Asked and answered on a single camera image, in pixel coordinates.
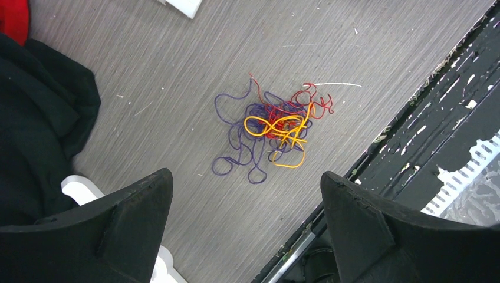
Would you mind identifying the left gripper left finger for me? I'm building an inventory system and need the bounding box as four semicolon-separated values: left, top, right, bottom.
1;168;173;282

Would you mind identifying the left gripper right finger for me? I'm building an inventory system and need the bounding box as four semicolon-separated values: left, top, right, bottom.
320;172;499;282

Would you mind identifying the coloured cable bundle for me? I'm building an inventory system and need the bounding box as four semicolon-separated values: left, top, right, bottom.
211;73;335;185

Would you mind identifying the black t-shirt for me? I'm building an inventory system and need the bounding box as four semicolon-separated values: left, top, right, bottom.
1;35;101;226

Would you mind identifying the white plastic bin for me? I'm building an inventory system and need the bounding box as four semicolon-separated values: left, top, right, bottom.
157;0;202;19

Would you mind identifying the red t-shirt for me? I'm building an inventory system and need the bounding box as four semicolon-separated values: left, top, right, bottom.
1;0;30;45

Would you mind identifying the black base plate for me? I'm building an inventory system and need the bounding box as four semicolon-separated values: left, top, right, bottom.
254;1;499;282

